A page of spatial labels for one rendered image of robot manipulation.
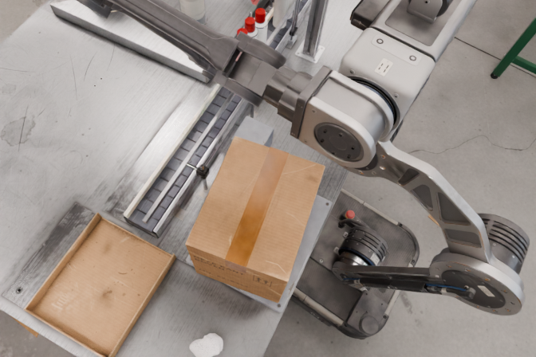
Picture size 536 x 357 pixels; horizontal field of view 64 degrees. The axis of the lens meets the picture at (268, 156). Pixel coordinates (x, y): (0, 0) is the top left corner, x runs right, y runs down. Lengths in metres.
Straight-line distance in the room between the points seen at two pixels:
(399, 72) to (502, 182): 1.99
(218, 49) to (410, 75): 0.33
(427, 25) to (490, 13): 2.67
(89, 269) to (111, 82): 0.65
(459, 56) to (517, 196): 0.97
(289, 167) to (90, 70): 0.89
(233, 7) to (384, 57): 1.07
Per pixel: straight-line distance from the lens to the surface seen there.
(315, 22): 1.54
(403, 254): 2.00
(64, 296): 1.32
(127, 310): 1.27
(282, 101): 0.71
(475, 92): 2.94
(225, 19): 1.68
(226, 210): 1.00
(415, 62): 0.74
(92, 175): 1.43
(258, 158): 1.05
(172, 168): 1.32
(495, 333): 2.36
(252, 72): 0.76
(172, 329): 1.24
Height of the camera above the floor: 2.05
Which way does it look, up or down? 62 degrees down
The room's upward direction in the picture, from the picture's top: 7 degrees clockwise
